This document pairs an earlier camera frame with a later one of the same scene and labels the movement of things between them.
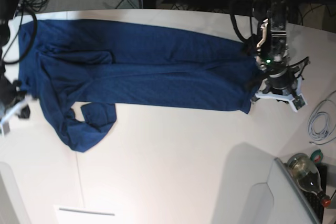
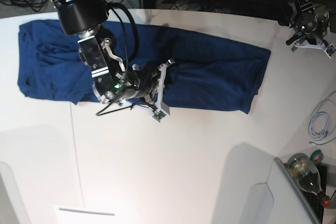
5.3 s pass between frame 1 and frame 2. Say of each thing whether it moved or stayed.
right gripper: moved
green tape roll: stayed
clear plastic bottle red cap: stayed
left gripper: moved
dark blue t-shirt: moved
